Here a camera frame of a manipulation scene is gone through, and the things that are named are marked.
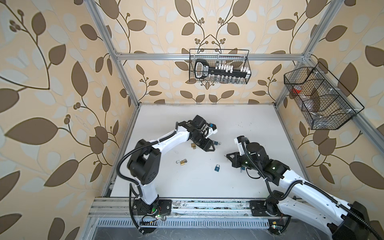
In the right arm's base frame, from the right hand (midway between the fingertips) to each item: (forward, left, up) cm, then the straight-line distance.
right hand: (228, 156), depth 77 cm
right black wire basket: (+18, -48, +20) cm, 55 cm away
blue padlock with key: (0, +4, -14) cm, 15 cm away
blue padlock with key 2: (-1, -11, -14) cm, 18 cm away
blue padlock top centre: (+16, +3, -14) cm, 21 cm away
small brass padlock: (+3, +25, -14) cm, 29 cm away
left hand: (+7, +7, -3) cm, 10 cm away
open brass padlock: (+14, +18, -13) cm, 27 cm away
